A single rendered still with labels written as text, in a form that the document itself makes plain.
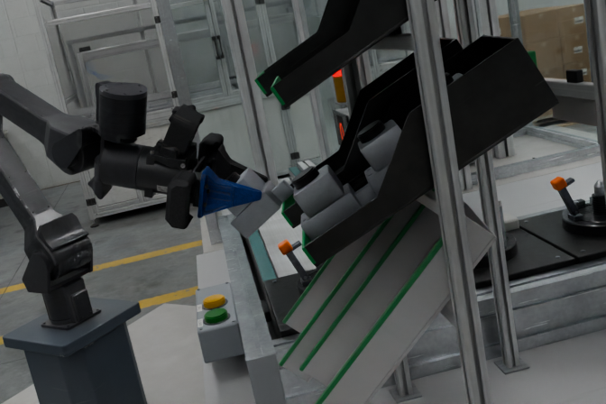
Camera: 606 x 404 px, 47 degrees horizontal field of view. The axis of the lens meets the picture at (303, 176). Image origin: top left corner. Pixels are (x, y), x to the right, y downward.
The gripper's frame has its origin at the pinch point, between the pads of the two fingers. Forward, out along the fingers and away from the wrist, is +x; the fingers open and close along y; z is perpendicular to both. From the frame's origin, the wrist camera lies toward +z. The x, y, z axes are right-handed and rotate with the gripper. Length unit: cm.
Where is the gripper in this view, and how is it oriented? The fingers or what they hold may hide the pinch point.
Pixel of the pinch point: (237, 183)
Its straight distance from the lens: 89.2
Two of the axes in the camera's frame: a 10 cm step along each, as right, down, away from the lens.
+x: 9.9, 1.6, -0.5
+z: 1.4, -9.2, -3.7
